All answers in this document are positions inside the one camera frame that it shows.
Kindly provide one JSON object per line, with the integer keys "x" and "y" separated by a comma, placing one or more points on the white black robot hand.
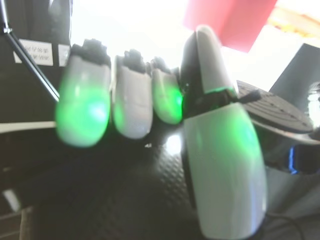
{"x": 220, "y": 162}

